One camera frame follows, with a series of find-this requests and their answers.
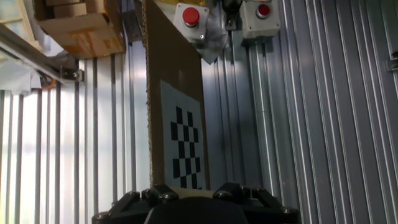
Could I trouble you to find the aluminium frame bar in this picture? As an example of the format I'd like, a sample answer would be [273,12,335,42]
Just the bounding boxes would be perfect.
[0,22,85,91]

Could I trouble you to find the checkerboard calibration paper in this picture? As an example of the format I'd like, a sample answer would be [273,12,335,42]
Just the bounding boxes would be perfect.
[159,79,208,190]

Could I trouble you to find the grey box flat red button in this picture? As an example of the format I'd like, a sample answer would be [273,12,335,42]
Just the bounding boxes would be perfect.
[239,0,282,40]

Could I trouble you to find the yellow plastic bag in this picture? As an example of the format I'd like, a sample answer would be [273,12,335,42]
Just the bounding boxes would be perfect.
[154,0,208,8]

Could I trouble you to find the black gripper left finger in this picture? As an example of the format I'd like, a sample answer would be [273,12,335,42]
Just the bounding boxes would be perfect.
[141,184,180,203]

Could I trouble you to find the grey box tall red button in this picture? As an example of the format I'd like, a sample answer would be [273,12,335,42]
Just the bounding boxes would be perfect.
[172,2,210,45]

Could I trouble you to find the metal corner bracket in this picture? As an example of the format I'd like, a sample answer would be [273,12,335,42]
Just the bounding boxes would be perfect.
[384,50,398,73]

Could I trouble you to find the brown cardboard box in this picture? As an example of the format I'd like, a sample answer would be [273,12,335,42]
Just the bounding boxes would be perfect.
[32,0,127,60]

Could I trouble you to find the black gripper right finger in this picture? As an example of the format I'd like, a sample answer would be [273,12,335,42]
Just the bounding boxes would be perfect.
[212,182,250,202]

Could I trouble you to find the brown cardboard board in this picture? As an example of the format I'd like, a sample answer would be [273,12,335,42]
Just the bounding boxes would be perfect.
[141,0,211,191]

